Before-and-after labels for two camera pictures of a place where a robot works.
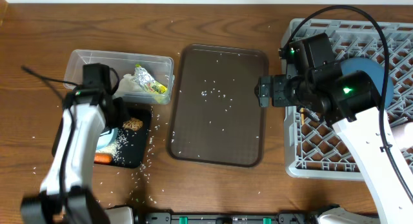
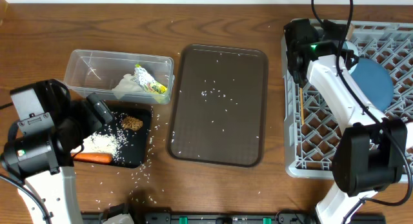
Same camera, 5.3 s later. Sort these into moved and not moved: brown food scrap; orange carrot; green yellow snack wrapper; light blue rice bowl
Moved: light blue rice bowl
Not moved: green yellow snack wrapper; orange carrot; brown food scrap
